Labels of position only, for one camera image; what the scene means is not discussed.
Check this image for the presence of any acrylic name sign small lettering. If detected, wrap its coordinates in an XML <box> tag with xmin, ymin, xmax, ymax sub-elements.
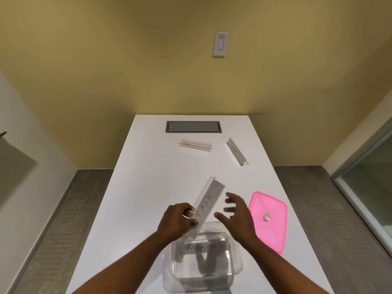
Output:
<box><xmin>226</xmin><ymin>137</ymin><xmax>250</xmax><ymax>166</ymax></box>

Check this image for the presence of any clear plastic food container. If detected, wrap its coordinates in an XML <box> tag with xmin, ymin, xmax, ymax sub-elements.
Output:
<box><xmin>164</xmin><ymin>222</ymin><xmax>244</xmax><ymax>293</ymax></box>

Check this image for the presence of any white wall light switch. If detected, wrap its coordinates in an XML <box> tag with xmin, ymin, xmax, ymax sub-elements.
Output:
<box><xmin>213</xmin><ymin>32</ymin><xmax>229</xmax><ymax>58</ymax></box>

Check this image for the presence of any acrylic name sign black lettering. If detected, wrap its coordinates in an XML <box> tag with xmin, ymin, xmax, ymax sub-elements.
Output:
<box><xmin>179</xmin><ymin>240</ymin><xmax>231</xmax><ymax>255</ymax></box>
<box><xmin>184</xmin><ymin>176</ymin><xmax>226</xmax><ymax>240</ymax></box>

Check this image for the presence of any acrylic name sign red lettering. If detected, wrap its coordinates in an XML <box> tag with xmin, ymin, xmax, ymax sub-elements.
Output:
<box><xmin>178</xmin><ymin>138</ymin><xmax>213</xmax><ymax>153</ymax></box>

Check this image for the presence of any person's right hand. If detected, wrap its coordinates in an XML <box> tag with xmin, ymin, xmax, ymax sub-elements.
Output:
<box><xmin>213</xmin><ymin>193</ymin><xmax>258</xmax><ymax>247</ymax></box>

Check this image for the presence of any glass door with frame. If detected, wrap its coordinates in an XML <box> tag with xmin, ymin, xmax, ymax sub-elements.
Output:
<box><xmin>331</xmin><ymin>119</ymin><xmax>392</xmax><ymax>258</ymax></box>

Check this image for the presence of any grey table cable hatch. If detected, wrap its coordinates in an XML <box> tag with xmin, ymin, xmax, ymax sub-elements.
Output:
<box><xmin>165</xmin><ymin>120</ymin><xmax>222</xmax><ymax>134</ymax></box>

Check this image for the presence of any person's left forearm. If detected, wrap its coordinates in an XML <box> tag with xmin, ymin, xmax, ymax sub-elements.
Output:
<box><xmin>71</xmin><ymin>231</ymin><xmax>181</xmax><ymax>294</ymax></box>

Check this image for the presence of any person's right forearm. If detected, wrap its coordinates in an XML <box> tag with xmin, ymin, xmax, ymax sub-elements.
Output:
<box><xmin>236</xmin><ymin>237</ymin><xmax>331</xmax><ymax>294</ymax></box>

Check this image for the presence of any person's left hand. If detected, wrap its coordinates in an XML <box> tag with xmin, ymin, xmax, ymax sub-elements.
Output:
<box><xmin>156</xmin><ymin>203</ymin><xmax>199</xmax><ymax>243</ymax></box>

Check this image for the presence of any pink container lid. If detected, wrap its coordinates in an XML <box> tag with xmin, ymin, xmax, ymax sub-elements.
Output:
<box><xmin>248</xmin><ymin>191</ymin><xmax>288</xmax><ymax>255</ymax></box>

